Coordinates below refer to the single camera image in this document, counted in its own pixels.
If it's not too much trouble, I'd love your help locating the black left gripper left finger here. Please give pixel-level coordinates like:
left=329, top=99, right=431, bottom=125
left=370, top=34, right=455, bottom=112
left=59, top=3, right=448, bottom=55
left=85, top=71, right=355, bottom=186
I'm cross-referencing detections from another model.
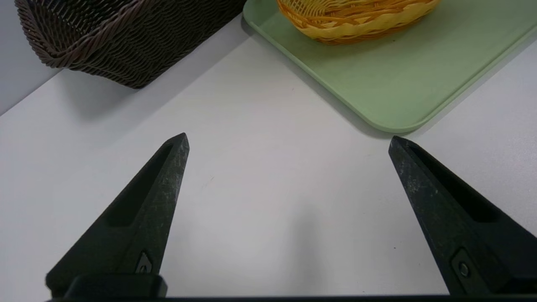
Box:
left=45, top=133, right=190, bottom=297

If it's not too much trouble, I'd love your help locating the dark brown wicker basket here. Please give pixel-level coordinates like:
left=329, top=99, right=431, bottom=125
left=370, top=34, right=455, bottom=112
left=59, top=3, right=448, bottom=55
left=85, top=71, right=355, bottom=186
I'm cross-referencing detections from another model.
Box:
left=15, top=0, right=248, bottom=89

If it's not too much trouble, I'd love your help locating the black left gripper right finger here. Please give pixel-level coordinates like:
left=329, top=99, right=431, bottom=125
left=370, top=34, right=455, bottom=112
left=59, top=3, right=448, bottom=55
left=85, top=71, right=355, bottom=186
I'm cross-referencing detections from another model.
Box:
left=388, top=135, right=537, bottom=297

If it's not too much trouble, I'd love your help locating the small round yellow wicker basket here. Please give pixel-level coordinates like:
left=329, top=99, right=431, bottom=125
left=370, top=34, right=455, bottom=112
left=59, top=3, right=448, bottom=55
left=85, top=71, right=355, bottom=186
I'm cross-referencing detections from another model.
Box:
left=276, top=0, right=441, bottom=45

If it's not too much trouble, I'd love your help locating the light green plastic tray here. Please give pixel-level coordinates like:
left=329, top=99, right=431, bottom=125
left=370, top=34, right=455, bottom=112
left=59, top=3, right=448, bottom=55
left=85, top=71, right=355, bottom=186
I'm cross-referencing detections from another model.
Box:
left=242, top=0, right=537, bottom=134

